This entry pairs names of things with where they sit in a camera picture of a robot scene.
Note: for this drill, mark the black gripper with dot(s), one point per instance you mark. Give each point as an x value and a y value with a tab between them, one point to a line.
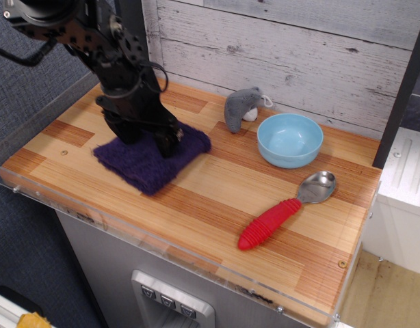
131	102

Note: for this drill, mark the purple terry rag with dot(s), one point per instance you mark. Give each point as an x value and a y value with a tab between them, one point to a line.
141	164

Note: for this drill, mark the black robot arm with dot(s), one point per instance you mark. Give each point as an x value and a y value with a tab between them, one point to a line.
92	32

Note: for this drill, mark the grey plush toy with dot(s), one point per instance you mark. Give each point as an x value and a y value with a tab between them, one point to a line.
242	106

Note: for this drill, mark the grey toy cabinet front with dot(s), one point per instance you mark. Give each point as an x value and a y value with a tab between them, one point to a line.
108	262

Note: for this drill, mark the light blue plastic bowl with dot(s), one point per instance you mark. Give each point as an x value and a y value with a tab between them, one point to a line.
289	140

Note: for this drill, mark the clear acrylic table guard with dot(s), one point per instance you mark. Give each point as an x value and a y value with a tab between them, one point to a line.
197	218

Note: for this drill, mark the silver dispenser button panel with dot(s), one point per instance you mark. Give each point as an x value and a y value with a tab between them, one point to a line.
163	305

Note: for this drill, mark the yellow object at corner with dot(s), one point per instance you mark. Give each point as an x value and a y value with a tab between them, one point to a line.
33	320

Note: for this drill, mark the white toy sink counter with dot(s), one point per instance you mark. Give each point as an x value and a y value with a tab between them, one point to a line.
393	228

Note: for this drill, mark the red handled metal spoon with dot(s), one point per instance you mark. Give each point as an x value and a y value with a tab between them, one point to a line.
313	190

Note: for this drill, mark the black right vertical post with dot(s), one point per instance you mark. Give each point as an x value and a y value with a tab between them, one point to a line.
399	108

